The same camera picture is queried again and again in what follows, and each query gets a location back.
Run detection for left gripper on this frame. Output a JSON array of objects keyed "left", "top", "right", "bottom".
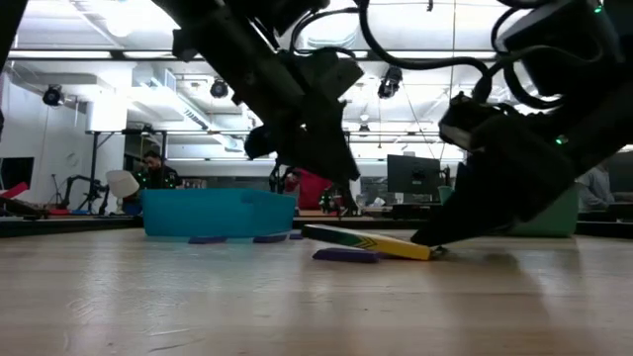
[{"left": 243, "top": 46, "right": 366, "bottom": 183}]

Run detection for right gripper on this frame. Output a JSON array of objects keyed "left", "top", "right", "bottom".
[{"left": 411, "top": 111, "right": 578, "bottom": 247}]

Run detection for yellow green crayon box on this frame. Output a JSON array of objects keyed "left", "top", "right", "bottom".
[{"left": 301, "top": 223, "right": 449, "bottom": 262}]

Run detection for person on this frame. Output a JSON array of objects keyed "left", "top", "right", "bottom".
[
  {"left": 139, "top": 149, "right": 183, "bottom": 191},
  {"left": 575, "top": 161, "right": 617, "bottom": 213},
  {"left": 284, "top": 166, "right": 333, "bottom": 212}
]

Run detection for green plastic bin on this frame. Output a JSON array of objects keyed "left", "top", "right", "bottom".
[{"left": 437, "top": 183, "right": 580, "bottom": 238}]

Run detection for black computer monitor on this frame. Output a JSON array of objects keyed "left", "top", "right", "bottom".
[
  {"left": 386, "top": 153, "right": 443, "bottom": 196},
  {"left": 607, "top": 157, "right": 633, "bottom": 194}
]

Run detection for black ceiling spotlight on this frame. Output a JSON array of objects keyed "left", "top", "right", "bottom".
[
  {"left": 209, "top": 77, "right": 230, "bottom": 100},
  {"left": 42, "top": 84, "right": 65, "bottom": 107},
  {"left": 377, "top": 63, "right": 405, "bottom": 100}
]

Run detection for blue plastic bin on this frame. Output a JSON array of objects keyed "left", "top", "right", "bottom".
[{"left": 140, "top": 188, "right": 298, "bottom": 237}]

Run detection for white lamp head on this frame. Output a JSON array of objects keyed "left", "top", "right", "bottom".
[{"left": 105, "top": 169, "right": 141, "bottom": 200}]

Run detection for red background bar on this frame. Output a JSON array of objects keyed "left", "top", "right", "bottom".
[{"left": 0, "top": 181, "right": 30, "bottom": 200}]

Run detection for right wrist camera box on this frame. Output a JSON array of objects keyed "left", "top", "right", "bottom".
[{"left": 438, "top": 92, "right": 496, "bottom": 151}]

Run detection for black left camera cable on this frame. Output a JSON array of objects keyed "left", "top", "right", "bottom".
[{"left": 289, "top": 5, "right": 360, "bottom": 56}]

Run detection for black background rack frame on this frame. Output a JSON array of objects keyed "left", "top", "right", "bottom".
[{"left": 87, "top": 129, "right": 353, "bottom": 219}]

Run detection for black aluminium table frame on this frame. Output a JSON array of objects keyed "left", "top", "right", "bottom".
[{"left": 0, "top": 215, "right": 633, "bottom": 238}]

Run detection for black wall screen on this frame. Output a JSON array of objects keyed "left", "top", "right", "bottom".
[{"left": 0, "top": 156, "right": 36, "bottom": 191}]

